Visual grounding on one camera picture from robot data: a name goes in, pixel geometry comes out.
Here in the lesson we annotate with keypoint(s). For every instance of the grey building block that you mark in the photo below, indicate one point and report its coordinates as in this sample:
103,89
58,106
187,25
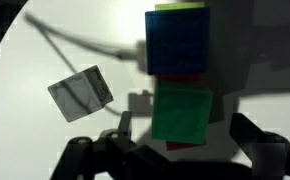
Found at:
78,95

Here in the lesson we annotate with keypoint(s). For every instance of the magenta building block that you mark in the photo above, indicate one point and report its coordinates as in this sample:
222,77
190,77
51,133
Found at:
181,146

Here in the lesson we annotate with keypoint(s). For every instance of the lime building block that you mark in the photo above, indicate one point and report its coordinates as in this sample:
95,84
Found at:
180,5

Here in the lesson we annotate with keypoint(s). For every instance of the blue building block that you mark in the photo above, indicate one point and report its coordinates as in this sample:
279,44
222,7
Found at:
178,40

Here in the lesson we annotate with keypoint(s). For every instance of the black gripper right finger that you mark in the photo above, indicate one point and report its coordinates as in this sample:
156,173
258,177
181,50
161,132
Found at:
271,156

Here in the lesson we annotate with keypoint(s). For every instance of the green building block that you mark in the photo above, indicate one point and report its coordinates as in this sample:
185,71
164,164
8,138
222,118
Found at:
181,113

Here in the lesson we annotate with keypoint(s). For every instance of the orange building block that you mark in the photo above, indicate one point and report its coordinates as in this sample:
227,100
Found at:
178,77

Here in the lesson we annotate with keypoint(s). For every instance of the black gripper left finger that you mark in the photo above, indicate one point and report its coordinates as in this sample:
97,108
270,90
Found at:
111,156

